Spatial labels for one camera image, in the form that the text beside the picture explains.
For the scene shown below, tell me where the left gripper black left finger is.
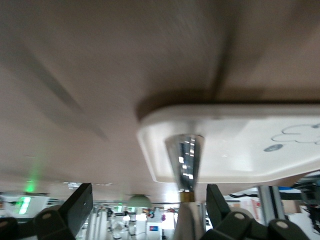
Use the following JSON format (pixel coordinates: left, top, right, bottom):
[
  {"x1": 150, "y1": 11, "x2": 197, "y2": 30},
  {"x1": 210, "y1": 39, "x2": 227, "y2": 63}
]
[{"x1": 0, "y1": 182, "x2": 94, "y2": 240}]

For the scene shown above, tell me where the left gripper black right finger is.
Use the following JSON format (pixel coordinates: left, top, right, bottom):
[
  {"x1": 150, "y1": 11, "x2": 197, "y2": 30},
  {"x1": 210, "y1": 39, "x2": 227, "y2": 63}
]
[{"x1": 203, "y1": 184, "x2": 316, "y2": 240}]

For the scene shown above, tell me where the silver metal jigger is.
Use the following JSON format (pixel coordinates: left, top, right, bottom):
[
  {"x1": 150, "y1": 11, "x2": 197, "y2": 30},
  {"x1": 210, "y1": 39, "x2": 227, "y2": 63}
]
[{"x1": 164, "y1": 134, "x2": 209, "y2": 240}]

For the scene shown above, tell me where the pale green ceramic bowl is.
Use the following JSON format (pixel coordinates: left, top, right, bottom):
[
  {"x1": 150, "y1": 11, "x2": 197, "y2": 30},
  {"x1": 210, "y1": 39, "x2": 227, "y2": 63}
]
[{"x1": 126, "y1": 194, "x2": 154, "y2": 209}]

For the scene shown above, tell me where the cream rabbit print tray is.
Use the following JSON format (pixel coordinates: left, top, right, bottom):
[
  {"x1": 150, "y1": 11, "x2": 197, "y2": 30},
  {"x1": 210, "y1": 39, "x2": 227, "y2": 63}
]
[{"x1": 136, "y1": 103, "x2": 320, "y2": 187}]

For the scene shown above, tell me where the silver aluminium frame post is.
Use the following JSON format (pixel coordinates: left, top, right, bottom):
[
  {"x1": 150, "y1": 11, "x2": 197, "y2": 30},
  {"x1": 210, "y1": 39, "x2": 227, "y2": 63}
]
[{"x1": 256, "y1": 184, "x2": 284, "y2": 226}]

